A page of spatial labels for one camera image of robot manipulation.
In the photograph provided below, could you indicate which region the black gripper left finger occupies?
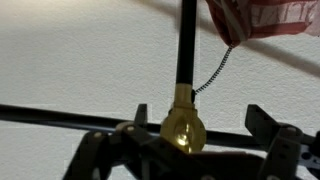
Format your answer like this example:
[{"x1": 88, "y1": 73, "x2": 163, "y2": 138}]
[{"x1": 63, "y1": 103, "x2": 158, "y2": 180}]

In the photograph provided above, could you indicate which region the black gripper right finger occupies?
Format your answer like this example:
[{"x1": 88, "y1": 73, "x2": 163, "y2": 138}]
[{"x1": 244, "y1": 103, "x2": 305, "y2": 180}]

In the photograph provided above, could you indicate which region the red white hanging towel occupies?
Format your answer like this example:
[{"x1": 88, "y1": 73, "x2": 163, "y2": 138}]
[{"x1": 204, "y1": 0, "x2": 320, "y2": 48}]

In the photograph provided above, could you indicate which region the braided black white lamp cord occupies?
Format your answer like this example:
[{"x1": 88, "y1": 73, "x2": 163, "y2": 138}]
[{"x1": 194, "y1": 44, "x2": 234, "y2": 95}]

